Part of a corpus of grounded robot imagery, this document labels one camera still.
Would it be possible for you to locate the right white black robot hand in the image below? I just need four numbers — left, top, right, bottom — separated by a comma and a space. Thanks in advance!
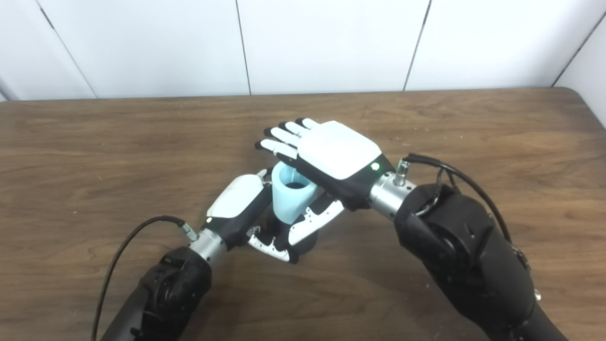
254, 117, 396, 247

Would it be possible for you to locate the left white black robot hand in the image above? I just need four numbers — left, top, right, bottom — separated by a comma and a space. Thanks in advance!
201, 168, 300, 264

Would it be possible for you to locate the light-blue cylindrical hose piece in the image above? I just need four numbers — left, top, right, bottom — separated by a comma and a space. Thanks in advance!
271, 161, 319, 225

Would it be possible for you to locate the black funnel-shaped nozzle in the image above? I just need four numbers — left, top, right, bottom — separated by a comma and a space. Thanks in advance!
266, 214, 319, 259

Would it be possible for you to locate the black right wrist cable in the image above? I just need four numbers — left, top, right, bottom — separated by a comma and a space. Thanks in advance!
395, 153, 515, 245

